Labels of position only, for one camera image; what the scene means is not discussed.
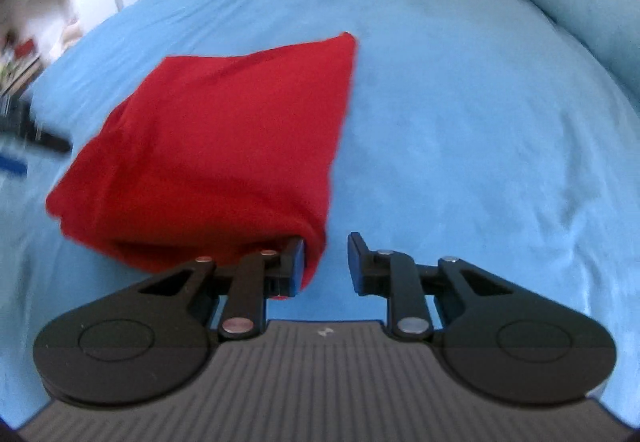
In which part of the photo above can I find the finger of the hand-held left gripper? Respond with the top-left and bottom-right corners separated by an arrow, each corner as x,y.
0,97 -> 73,179

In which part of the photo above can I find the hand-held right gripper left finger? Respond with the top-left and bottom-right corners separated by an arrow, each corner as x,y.
135,236 -> 307,339

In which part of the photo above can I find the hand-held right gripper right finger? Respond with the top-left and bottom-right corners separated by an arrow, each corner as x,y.
347,231 -> 516,339

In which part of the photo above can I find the red knit sweater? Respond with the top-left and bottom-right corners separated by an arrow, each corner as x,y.
45,31 -> 359,304

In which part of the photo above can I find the white shelf unit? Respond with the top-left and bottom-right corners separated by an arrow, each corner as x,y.
0,0 -> 123,100

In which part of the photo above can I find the teal duvet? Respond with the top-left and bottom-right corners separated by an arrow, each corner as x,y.
500,0 -> 640,90

